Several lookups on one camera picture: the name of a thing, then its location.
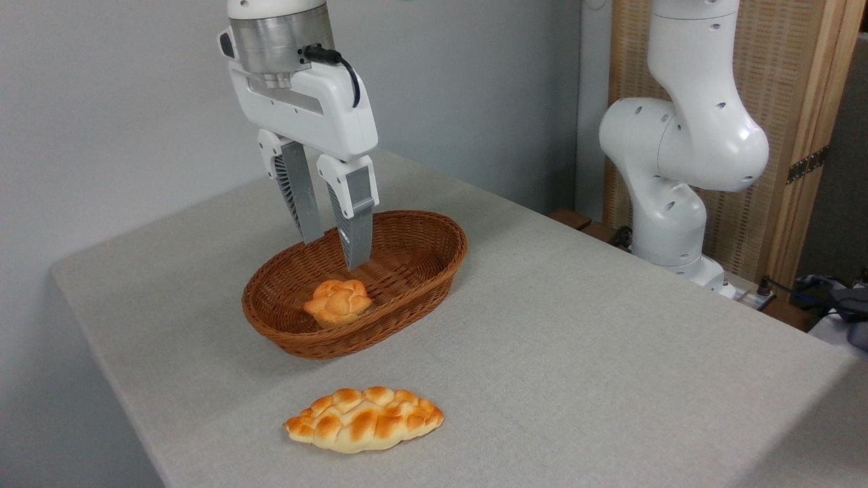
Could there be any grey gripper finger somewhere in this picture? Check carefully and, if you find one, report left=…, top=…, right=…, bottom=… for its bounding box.
left=257, top=129, right=326, bottom=246
left=317, top=154, right=380, bottom=272

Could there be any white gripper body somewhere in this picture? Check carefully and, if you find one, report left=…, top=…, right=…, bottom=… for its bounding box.
left=218, top=29, right=380, bottom=163

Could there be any round bread roll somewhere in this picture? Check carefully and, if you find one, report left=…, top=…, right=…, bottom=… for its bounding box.
left=302, top=279, right=374, bottom=330

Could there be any long braided bread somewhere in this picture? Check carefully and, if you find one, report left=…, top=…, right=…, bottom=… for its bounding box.
left=283, top=386, right=445, bottom=454

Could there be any brown wicker basket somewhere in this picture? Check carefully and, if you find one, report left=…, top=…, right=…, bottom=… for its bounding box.
left=241, top=209, right=469, bottom=360

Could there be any grey tablecloth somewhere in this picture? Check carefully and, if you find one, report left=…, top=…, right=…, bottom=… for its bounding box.
left=49, top=146, right=868, bottom=488

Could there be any metal screen hinge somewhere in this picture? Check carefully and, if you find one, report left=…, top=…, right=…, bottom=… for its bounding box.
left=786, top=145, right=830, bottom=186

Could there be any wooden folding screen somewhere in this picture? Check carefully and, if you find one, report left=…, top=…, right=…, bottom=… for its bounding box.
left=603, top=0, right=868, bottom=293

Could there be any blue grey bag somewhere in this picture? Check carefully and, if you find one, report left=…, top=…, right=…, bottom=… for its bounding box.
left=796, top=273, right=868, bottom=351

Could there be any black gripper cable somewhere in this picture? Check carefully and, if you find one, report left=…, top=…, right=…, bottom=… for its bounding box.
left=302, top=44, right=362, bottom=109

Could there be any brown wooden mount board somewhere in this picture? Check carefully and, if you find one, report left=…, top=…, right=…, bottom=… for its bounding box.
left=548, top=208, right=823, bottom=333

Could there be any black power cable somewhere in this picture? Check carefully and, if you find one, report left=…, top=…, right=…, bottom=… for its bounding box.
left=758, top=275, right=868, bottom=314

